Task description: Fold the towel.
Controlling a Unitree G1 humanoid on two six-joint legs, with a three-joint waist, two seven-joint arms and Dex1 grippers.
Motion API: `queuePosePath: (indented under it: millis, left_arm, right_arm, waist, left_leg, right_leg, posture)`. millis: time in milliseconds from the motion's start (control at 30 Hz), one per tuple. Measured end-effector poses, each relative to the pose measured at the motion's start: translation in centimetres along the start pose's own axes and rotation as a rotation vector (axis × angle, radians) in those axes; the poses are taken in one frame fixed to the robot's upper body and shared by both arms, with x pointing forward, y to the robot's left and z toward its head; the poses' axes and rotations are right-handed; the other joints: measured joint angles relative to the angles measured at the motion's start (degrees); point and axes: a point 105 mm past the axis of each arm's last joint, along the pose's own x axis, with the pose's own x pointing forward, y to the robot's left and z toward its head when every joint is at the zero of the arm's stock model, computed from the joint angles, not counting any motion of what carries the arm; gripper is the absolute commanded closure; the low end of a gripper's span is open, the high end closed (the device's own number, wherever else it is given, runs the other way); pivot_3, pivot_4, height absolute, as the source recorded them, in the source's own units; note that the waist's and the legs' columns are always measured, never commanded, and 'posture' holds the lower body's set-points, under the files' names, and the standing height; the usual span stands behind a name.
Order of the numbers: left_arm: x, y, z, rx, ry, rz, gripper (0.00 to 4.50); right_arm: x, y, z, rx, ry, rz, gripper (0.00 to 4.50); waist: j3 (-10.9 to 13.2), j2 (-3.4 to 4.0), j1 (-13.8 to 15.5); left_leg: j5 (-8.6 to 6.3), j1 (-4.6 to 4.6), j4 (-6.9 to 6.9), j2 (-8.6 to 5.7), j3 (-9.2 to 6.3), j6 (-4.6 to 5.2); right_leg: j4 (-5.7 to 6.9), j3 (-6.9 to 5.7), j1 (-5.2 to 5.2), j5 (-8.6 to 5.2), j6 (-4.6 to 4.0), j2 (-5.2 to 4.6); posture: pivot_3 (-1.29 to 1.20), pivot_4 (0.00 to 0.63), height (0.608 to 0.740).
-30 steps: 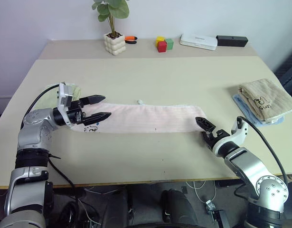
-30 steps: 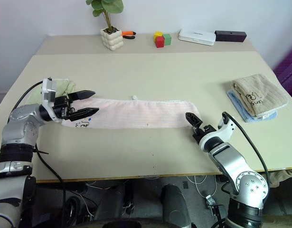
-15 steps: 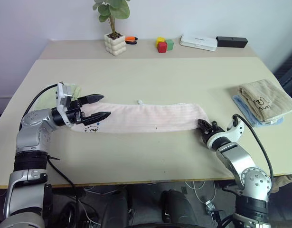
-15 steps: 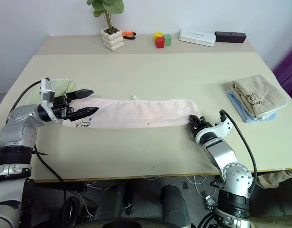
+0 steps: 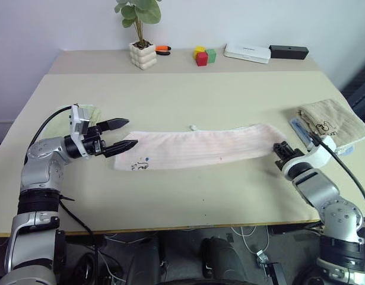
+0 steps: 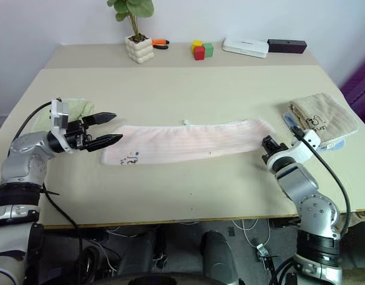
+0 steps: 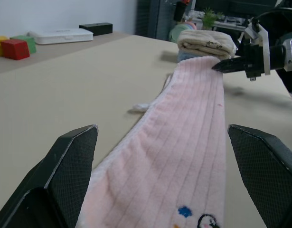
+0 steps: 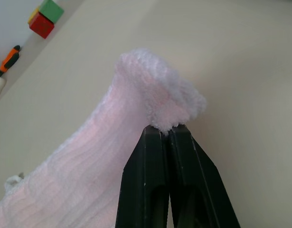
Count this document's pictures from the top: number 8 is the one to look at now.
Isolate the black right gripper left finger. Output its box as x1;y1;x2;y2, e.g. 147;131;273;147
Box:
115;125;170;228

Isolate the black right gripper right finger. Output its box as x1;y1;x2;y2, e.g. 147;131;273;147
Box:
166;124;242;228

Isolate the pink fuzzy sock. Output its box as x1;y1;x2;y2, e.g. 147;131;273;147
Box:
0;47;207;228

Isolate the orange and black screwdriver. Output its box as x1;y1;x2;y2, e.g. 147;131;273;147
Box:
0;45;21;78

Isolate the red wooden cube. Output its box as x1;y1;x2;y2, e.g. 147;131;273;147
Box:
29;12;55;39

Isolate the green wooden cube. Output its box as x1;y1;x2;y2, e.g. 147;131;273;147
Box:
38;0;65;24

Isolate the yellow wooden cube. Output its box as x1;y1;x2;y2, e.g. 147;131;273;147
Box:
28;7;40;25

